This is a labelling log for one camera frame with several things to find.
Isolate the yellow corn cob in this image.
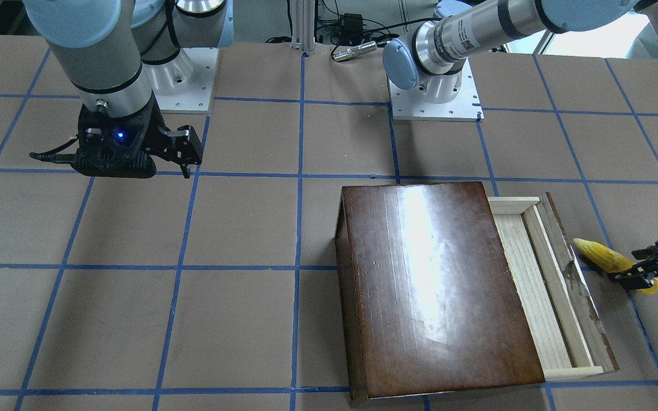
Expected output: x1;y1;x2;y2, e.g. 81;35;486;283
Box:
572;237;658;296

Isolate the aluminium frame post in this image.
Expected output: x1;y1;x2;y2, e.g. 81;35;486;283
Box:
288;1;316;55

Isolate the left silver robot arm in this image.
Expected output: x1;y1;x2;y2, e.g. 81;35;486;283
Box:
382;1;658;291

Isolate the dark brown wooden cabinet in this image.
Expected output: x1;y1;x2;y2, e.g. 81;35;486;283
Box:
334;182;545;406

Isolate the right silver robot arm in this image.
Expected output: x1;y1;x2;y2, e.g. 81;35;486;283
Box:
23;1;234;179

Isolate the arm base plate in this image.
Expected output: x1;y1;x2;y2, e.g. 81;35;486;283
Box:
143;49;220;115
387;62;485;122

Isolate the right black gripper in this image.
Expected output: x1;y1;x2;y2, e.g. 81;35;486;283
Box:
71;95;204;179

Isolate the black electronics box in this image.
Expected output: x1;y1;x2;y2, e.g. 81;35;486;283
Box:
338;13;364;36

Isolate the light wood drawer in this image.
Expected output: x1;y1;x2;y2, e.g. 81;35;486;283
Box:
488;193;620;382

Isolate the silver metal cylinder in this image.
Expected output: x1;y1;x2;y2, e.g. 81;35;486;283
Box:
331;41;378;63

